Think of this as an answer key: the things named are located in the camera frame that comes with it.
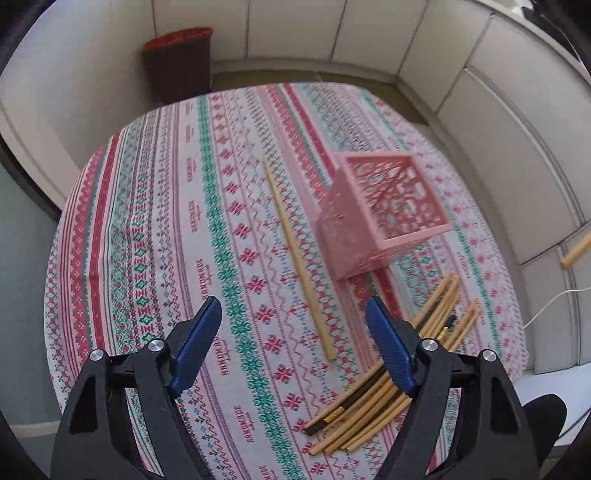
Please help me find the plain wooden chopstick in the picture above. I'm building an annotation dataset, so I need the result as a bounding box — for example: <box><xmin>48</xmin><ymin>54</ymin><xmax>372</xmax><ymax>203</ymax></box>
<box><xmin>262</xmin><ymin>157</ymin><xmax>337</xmax><ymax>361</ymax></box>
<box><xmin>560</xmin><ymin>231</ymin><xmax>591</xmax><ymax>269</ymax></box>

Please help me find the white cable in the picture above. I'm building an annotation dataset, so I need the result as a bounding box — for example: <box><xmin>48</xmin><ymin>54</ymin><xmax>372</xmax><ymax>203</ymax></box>
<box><xmin>524</xmin><ymin>287</ymin><xmax>591</xmax><ymax>330</ymax></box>

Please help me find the pile of wooden chopsticks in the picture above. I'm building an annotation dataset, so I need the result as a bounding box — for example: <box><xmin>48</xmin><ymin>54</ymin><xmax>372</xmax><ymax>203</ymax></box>
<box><xmin>302</xmin><ymin>271</ymin><xmax>482</xmax><ymax>455</ymax></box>

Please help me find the black chopstick with gold band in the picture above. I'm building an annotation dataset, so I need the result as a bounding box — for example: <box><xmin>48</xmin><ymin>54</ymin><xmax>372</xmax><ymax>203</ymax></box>
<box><xmin>434</xmin><ymin>315</ymin><xmax>459</xmax><ymax>344</ymax></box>
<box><xmin>304</xmin><ymin>364</ymin><xmax>386</xmax><ymax>437</ymax></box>

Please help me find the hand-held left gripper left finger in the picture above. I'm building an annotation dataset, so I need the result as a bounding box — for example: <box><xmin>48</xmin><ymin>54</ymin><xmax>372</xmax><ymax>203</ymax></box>
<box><xmin>51</xmin><ymin>296</ymin><xmax>223</xmax><ymax>480</ymax></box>

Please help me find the patterned woven tablecloth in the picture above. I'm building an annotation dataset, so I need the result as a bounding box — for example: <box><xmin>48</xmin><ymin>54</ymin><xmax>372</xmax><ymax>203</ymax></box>
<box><xmin>44</xmin><ymin>82</ymin><xmax>527</xmax><ymax>480</ymax></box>

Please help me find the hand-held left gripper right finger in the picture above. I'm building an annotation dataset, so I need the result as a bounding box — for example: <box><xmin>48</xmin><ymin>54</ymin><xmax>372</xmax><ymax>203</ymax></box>
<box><xmin>366</xmin><ymin>296</ymin><xmax>550</xmax><ymax>480</ymax></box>

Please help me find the brown bin with red rim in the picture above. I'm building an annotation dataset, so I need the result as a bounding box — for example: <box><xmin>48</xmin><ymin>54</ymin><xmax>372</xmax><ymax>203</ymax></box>
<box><xmin>142</xmin><ymin>27</ymin><xmax>214</xmax><ymax>106</ymax></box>

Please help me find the pink lattice basket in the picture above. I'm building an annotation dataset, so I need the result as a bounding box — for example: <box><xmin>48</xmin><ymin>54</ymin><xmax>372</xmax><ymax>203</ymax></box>
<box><xmin>315</xmin><ymin>153</ymin><xmax>454</xmax><ymax>282</ymax></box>

